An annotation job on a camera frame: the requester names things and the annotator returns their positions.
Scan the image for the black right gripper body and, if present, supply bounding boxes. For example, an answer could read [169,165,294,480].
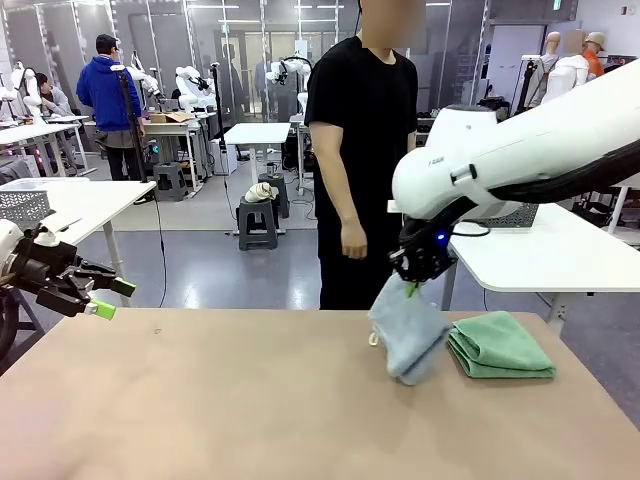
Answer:
[388,223,459,285]

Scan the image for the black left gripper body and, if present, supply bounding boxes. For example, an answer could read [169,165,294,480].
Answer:
[8,238,84,304]

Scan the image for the light blue towel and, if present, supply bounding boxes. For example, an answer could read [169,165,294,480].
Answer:
[367,273,454,387]

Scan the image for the mint green towel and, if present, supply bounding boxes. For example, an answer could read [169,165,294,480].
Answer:
[446,310,558,380]

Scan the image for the grey mesh basket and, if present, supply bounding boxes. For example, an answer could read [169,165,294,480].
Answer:
[0,189,51,224]
[464,201,541,234]

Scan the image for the person's right forearm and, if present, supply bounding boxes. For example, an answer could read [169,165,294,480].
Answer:
[319,159,367,232]

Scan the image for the person's right hand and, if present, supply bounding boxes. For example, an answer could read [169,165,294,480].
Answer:
[340,219,370,261]

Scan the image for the black plastic stool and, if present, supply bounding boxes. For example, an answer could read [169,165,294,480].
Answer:
[0,289,46,376]

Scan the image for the white table with round leg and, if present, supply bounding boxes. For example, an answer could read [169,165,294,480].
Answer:
[0,179,158,307]

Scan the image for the grey plastic stool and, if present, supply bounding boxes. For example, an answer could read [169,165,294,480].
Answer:
[258,172,291,220]
[152,162,190,202]
[236,195,280,252]

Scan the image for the white table with square leg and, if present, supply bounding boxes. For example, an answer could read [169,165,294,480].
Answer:
[387,197,640,326]

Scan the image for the wooden shoe shelf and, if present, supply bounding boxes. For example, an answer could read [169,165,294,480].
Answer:
[416,112,436,147]

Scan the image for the long white background table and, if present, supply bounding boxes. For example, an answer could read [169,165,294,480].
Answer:
[0,115,92,179]

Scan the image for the person in black clothes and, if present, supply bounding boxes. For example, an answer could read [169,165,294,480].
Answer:
[303,0,427,311]

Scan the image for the black suitcase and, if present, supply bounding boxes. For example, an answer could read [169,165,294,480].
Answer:
[479,94,511,121]

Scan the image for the white desk with computer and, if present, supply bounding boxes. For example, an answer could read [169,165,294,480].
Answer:
[287,113,319,196]

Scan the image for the seated person in grey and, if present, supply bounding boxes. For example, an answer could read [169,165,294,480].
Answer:
[34,72,76,121]

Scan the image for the beige cloth bundle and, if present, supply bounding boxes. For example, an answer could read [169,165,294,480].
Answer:
[248,182,279,205]

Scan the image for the open cardboard box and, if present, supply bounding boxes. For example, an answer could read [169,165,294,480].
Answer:
[148,111,197,125]

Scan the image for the black trolley cart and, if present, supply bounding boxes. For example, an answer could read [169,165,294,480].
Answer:
[572,187,640,246]

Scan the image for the person in blue hoodie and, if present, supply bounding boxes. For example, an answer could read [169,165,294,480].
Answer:
[75,33,147,182]

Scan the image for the white slanted pole stand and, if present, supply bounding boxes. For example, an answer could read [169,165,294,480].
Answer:
[607,187,631,236]

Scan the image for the small white background table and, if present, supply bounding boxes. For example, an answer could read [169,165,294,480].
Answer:
[223,122,292,236]

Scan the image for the mannequin with orange trousers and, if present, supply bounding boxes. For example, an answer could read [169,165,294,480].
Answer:
[539,30,591,104]

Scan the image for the mannequin with cap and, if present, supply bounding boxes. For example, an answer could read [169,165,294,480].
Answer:
[582,30,609,76]

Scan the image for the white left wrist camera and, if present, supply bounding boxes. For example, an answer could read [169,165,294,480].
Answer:
[30,222,66,249]

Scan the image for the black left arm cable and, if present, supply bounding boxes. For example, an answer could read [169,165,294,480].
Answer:
[0,284,22,362]

